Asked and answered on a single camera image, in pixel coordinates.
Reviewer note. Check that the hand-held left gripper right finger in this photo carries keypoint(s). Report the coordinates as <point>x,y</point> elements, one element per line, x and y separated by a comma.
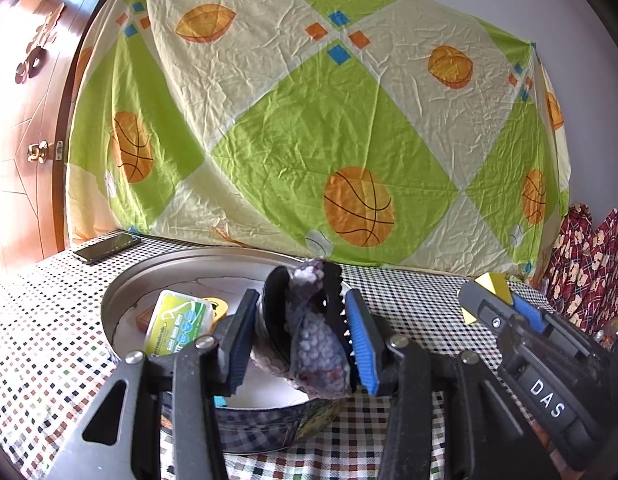
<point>361,340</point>

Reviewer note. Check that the blue toy block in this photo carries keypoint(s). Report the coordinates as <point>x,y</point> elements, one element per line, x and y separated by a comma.
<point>220,401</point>

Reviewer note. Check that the green basketball print sheet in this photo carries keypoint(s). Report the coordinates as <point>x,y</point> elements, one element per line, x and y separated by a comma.
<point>289,110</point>

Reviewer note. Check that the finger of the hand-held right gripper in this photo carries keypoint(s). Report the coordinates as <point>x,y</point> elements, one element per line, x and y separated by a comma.
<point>534,315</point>
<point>489,310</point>

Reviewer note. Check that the checkered tablecloth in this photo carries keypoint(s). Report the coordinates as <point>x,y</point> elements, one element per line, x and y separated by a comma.
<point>49,335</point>

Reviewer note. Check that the yellow face toy block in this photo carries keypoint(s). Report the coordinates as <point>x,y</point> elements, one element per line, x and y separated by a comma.
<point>218,308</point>

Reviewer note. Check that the green packet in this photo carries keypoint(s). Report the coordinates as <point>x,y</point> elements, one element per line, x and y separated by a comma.
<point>179,322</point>

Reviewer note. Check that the white paper liner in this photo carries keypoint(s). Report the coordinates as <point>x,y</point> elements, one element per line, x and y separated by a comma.
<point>274,392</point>

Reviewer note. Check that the colourful small packet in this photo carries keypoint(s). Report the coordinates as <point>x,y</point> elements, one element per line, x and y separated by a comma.
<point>611,337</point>

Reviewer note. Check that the black smartphone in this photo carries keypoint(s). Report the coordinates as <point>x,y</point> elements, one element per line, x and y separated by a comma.
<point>106,248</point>

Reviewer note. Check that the brown wooden door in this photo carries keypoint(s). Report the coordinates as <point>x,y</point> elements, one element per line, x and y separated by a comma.
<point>24,110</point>

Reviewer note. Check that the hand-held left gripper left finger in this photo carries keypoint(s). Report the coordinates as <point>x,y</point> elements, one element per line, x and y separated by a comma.
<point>239,340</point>

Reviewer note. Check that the red plaid bear-print cloth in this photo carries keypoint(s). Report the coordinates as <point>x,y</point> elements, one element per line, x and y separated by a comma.
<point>589,260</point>

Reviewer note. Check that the pink transparent box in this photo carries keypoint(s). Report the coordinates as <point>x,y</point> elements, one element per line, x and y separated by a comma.
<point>143,321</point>

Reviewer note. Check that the yellow cube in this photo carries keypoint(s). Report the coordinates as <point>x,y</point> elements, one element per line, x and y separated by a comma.
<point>496,285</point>

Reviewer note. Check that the round metal tin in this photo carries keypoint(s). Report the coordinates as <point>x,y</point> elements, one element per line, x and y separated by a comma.
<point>269,430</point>

